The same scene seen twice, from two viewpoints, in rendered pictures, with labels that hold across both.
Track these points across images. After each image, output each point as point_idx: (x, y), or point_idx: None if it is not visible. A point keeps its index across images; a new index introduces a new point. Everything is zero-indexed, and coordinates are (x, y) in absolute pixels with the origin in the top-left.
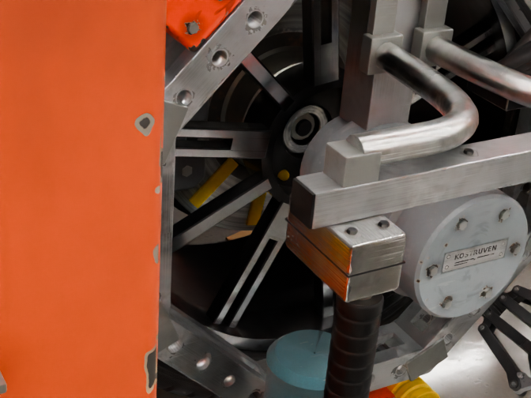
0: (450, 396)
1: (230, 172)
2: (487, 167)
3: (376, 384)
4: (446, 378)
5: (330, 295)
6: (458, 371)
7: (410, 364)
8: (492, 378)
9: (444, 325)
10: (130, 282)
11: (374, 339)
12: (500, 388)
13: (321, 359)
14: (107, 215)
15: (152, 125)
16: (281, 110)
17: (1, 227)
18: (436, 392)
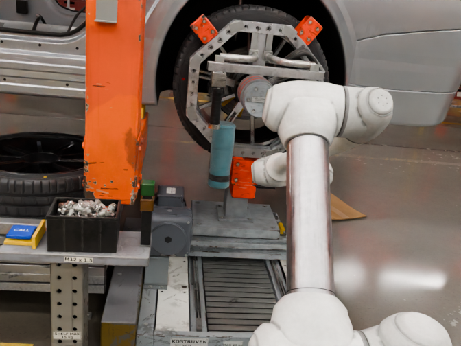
0: (337, 235)
1: (232, 98)
2: (252, 67)
3: (255, 156)
4: (339, 231)
5: (252, 135)
6: (345, 231)
7: (266, 152)
8: (357, 235)
9: (278, 144)
10: (136, 22)
11: (219, 98)
12: (358, 238)
13: (225, 123)
14: (134, 11)
15: (140, 0)
16: (239, 75)
17: (121, 8)
18: (332, 233)
